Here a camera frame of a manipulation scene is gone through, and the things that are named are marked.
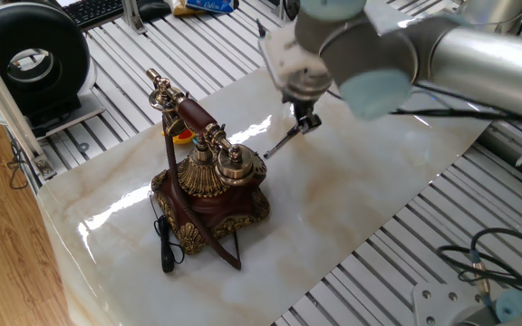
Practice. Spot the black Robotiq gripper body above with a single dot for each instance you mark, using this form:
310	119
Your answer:
302	103

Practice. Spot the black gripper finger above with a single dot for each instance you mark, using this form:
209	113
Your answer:
312	122
297	115

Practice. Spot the black silver ballpoint pen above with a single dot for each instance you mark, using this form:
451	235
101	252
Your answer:
281	142

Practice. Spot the brass red phone handset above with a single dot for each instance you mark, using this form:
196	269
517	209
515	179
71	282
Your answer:
195	115

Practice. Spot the antique brass red phone base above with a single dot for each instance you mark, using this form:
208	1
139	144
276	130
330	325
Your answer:
215	208

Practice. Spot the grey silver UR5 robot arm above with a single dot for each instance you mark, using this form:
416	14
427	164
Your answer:
424	50

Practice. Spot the glossy marble pattern mat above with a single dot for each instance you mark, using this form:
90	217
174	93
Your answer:
333	204

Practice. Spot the yellow orange toy turtle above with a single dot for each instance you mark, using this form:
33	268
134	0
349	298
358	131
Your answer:
183	138

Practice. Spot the blue snack packet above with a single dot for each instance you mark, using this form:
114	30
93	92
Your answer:
209	4

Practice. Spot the black computer keyboard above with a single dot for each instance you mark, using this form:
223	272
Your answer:
93	10

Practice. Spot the short aluminium post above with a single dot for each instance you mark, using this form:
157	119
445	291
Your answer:
133	18

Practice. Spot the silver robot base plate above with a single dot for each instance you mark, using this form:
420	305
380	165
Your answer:
433	303

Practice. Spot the metal corner bracket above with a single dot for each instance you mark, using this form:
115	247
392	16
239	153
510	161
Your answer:
44	168

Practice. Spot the aluminium frame beam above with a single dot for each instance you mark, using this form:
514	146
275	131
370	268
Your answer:
2	99

